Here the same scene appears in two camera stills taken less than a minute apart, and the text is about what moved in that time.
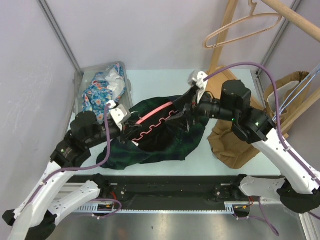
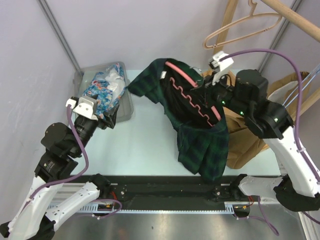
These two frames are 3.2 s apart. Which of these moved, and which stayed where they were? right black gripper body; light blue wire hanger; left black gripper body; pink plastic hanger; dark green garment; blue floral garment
Moved: dark green garment; right black gripper body; left black gripper body; pink plastic hanger
Stayed: blue floral garment; light blue wire hanger
